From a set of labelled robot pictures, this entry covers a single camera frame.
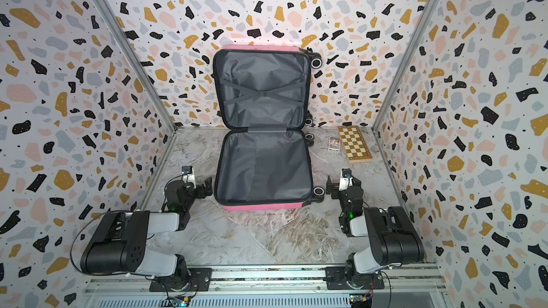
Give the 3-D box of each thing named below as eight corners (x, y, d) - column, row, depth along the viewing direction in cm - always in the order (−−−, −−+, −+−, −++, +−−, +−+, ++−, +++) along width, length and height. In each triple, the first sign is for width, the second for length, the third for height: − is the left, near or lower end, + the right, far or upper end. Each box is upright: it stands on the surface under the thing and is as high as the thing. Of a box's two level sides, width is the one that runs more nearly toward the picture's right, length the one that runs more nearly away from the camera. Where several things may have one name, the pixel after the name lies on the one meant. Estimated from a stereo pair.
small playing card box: (328, 150, 115) (329, 147, 113) (328, 138, 120) (329, 135, 119) (339, 151, 114) (340, 148, 113) (339, 140, 120) (340, 137, 118)
